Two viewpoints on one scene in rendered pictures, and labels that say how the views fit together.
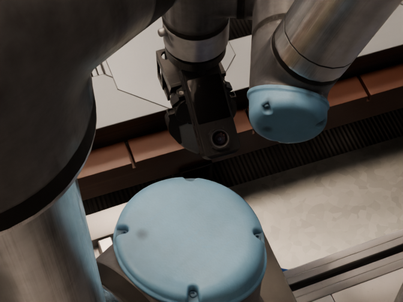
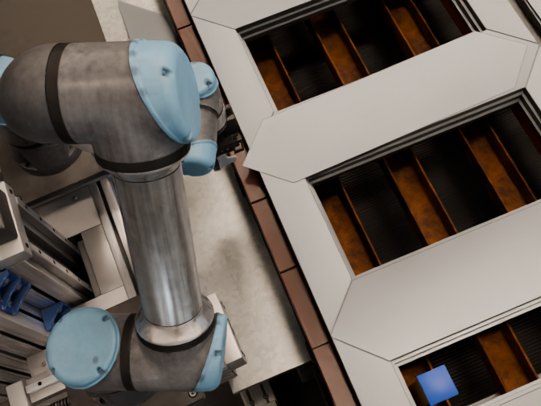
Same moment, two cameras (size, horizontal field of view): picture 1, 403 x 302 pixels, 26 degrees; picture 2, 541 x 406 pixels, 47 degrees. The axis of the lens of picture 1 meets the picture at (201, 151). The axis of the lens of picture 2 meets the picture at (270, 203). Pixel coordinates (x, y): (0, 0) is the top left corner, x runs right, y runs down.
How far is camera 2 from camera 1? 1.08 m
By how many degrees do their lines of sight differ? 42
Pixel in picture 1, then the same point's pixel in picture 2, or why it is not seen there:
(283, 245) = (212, 246)
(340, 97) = (278, 254)
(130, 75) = (273, 125)
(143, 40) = (301, 129)
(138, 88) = (263, 130)
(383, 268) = (114, 250)
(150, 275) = not seen: outside the picture
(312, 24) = not seen: hidden behind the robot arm
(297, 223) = (228, 253)
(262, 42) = not seen: hidden behind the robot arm
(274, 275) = (78, 176)
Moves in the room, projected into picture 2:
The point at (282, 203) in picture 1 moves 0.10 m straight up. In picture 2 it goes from (241, 244) to (237, 231)
